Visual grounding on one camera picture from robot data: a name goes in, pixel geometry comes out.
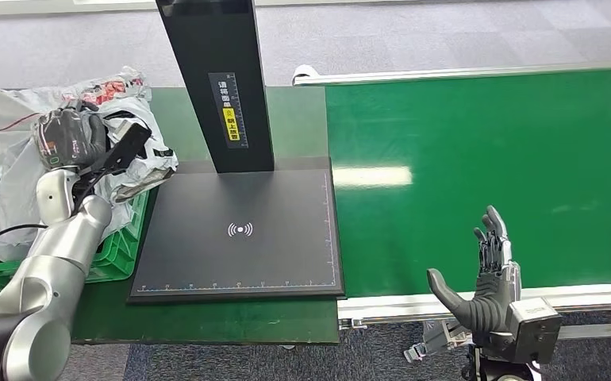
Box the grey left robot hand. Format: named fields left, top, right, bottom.
left=33, top=105, right=110, bottom=172

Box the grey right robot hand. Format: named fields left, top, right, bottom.
left=426, top=205, right=522, bottom=333

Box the white mailer bag red stripe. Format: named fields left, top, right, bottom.
left=0, top=67, right=179, bottom=233

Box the green conveyor belt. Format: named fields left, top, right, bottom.
left=325, top=67, right=611, bottom=298

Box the green plastic crate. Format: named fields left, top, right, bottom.
left=0, top=189, right=152, bottom=291

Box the large grey mailer bag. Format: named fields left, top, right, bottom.
left=0, top=194, right=41, bottom=263

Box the black yellow column label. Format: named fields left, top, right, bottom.
left=208, top=71, right=249, bottom=150

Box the black scanner column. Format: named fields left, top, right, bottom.
left=155, top=0, right=276, bottom=175

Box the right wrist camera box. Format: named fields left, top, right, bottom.
left=505, top=297, right=563, bottom=365

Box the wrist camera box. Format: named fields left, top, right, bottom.
left=505, top=297, right=563, bottom=365
left=76, top=122, right=152, bottom=177

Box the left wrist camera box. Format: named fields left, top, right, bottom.
left=76, top=122, right=152, bottom=177

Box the metal conveyor bracket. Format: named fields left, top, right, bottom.
left=403, top=319, right=470, bottom=364

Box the wide aluminium conveyor rail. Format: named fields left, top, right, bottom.
left=336, top=282, right=611, bottom=323

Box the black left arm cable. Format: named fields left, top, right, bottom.
left=0, top=223, right=49, bottom=259

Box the aluminium conveyor frame bar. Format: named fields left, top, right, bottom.
left=557, top=321, right=611, bottom=342

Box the black scanner base plate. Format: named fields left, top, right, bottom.
left=126, top=156, right=346, bottom=305

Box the thin aluminium conveyor rail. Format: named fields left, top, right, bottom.
left=290, top=63, right=611, bottom=87

